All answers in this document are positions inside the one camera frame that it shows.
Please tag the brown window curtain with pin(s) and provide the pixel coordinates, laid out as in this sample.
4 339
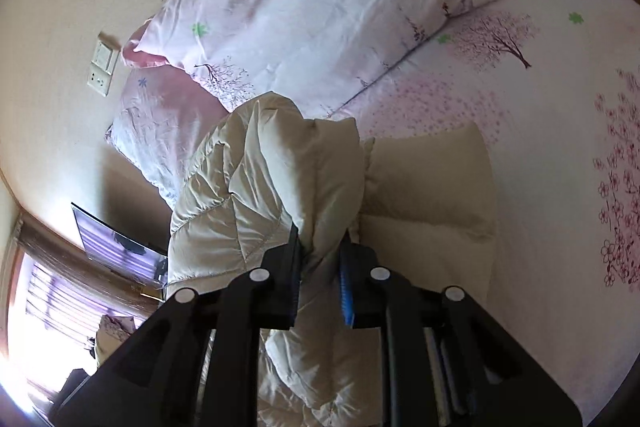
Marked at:
75 257

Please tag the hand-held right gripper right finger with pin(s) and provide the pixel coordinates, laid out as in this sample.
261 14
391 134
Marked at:
347 297

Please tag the flat screen television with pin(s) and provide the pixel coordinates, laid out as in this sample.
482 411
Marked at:
115 242

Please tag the pink floral bed sheet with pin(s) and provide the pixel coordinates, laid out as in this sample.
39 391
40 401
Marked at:
545 117

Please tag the white wall socket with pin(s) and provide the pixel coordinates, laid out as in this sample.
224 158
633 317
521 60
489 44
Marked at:
99 81

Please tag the white wall switch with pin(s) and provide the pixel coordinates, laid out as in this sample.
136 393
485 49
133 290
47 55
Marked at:
106 53

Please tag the cream quilted down jacket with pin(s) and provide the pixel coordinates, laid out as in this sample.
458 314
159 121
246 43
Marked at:
260 187

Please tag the floral pink pillow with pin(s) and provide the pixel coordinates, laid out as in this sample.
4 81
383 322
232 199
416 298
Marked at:
325 7
165 127

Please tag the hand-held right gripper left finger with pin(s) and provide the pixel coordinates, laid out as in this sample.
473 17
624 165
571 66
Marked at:
280 292

